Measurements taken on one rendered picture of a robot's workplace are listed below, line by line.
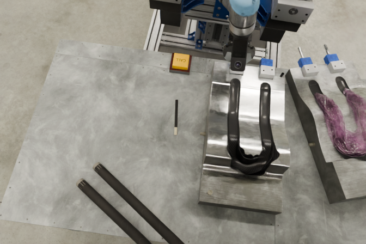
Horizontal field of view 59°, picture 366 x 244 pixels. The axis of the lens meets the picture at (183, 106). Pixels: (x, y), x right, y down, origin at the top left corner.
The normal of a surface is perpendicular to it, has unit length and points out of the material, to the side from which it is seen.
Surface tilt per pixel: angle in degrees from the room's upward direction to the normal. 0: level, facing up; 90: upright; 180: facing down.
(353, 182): 0
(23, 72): 0
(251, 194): 0
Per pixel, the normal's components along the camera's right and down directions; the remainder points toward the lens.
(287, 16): -0.17, 0.89
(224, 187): 0.04, -0.42
